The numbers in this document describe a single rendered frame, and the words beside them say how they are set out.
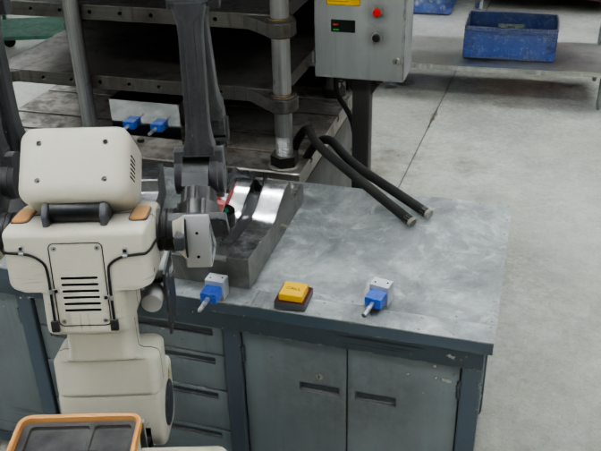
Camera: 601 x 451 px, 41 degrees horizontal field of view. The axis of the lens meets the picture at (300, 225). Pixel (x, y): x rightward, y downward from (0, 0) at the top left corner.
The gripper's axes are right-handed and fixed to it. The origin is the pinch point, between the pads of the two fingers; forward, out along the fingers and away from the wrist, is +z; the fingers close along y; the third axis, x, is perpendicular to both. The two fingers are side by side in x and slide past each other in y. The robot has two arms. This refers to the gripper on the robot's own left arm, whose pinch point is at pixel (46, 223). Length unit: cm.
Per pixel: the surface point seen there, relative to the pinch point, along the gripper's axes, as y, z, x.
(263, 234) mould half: -53, 15, -5
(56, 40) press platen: 33, 61, -130
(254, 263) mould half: -51, 13, 5
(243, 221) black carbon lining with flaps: -48, 19, -12
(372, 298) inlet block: -81, 7, 20
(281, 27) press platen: -59, 7, -75
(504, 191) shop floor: -173, 180, -135
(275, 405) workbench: -55, 49, 31
